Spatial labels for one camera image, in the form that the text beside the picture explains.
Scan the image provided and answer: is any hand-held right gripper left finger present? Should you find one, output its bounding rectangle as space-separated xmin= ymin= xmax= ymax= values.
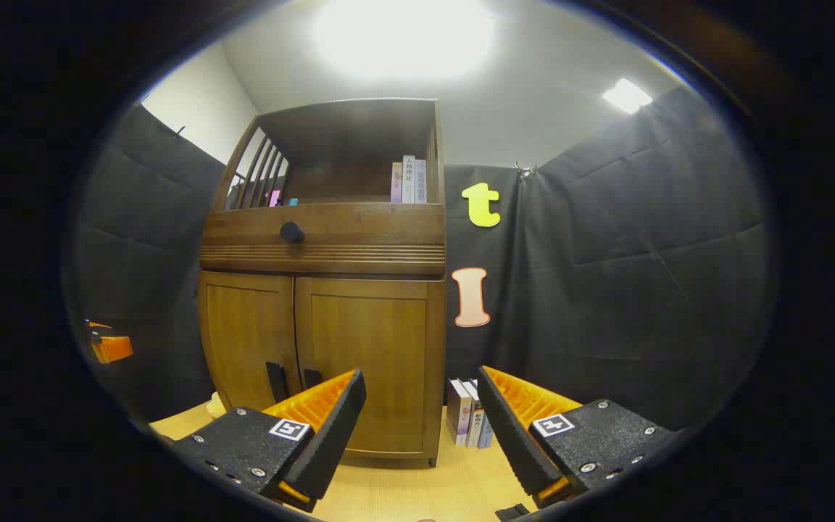
xmin=171 ymin=368 xmax=367 ymax=513

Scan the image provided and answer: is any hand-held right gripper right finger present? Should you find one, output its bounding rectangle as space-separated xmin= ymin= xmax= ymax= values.
xmin=477 ymin=365 xmax=679 ymax=508

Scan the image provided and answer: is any wooden cabinet door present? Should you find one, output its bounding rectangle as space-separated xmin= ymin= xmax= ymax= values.
xmin=200 ymin=272 xmax=302 ymax=418
xmin=294 ymin=277 xmax=447 ymax=459

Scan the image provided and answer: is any wooden double-door shoe cabinet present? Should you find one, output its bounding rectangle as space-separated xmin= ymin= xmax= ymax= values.
xmin=198 ymin=98 xmax=447 ymax=468

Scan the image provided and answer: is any white orange label book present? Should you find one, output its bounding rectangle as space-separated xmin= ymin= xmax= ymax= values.
xmin=461 ymin=381 xmax=486 ymax=448

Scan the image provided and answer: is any grey cover book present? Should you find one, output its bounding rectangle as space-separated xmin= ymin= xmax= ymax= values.
xmin=446 ymin=378 xmax=473 ymax=445

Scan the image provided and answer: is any black backdrop cloth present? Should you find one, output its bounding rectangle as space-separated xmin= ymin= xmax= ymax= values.
xmin=70 ymin=86 xmax=777 ymax=436

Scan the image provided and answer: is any small ceiling light panel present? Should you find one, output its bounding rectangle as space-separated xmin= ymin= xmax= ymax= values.
xmin=602 ymin=78 xmax=654 ymax=115

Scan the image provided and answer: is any large ceiling light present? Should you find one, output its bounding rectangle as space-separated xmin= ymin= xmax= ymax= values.
xmin=312 ymin=0 xmax=497 ymax=80

